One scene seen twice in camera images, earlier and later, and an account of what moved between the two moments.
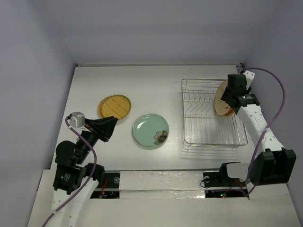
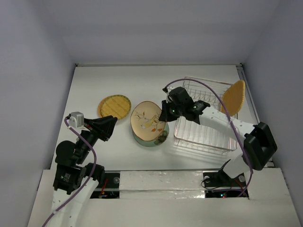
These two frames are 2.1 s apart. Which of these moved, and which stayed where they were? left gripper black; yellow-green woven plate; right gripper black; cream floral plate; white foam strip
Moved: cream floral plate; right gripper black
Stayed: white foam strip; left gripper black; yellow-green woven plate
